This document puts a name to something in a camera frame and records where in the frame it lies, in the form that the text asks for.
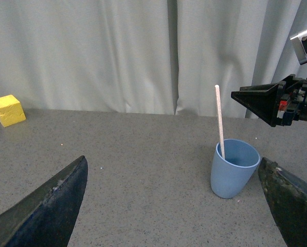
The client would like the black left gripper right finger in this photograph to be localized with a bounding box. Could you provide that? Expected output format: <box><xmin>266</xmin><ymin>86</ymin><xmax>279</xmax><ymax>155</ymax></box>
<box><xmin>231</xmin><ymin>81</ymin><xmax>286</xmax><ymax>127</ymax></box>

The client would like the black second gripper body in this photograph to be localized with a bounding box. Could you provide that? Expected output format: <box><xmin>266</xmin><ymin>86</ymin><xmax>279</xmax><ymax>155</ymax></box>
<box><xmin>277</xmin><ymin>75</ymin><xmax>307</xmax><ymax>126</ymax></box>

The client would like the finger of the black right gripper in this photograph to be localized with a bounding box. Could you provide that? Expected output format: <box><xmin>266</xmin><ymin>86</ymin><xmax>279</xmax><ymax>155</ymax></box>
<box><xmin>258</xmin><ymin>157</ymin><xmax>307</xmax><ymax>246</ymax></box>

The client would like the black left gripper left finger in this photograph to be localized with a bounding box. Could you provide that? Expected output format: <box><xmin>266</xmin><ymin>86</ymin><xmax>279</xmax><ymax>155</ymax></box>
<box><xmin>0</xmin><ymin>156</ymin><xmax>88</xmax><ymax>246</ymax></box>

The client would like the pale wooden chopstick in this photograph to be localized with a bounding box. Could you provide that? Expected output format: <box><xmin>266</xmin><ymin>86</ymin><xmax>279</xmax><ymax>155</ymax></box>
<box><xmin>214</xmin><ymin>84</ymin><xmax>225</xmax><ymax>158</ymax></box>

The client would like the blue plastic cup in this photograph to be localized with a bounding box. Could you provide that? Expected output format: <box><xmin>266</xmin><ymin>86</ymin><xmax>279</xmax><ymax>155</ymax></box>
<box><xmin>210</xmin><ymin>139</ymin><xmax>261</xmax><ymax>199</ymax></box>

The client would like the yellow foam cube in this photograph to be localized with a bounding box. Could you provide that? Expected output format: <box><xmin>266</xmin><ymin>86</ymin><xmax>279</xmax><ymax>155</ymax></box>
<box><xmin>0</xmin><ymin>95</ymin><xmax>26</xmax><ymax>127</ymax></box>

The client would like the grey curtain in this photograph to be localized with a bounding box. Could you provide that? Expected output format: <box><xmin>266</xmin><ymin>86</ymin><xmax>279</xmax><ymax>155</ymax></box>
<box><xmin>0</xmin><ymin>1</ymin><xmax>307</xmax><ymax>118</ymax></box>

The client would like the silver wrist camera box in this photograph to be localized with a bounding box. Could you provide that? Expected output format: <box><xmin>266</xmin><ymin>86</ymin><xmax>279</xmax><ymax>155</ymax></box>
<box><xmin>290</xmin><ymin>29</ymin><xmax>307</xmax><ymax>65</ymax></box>

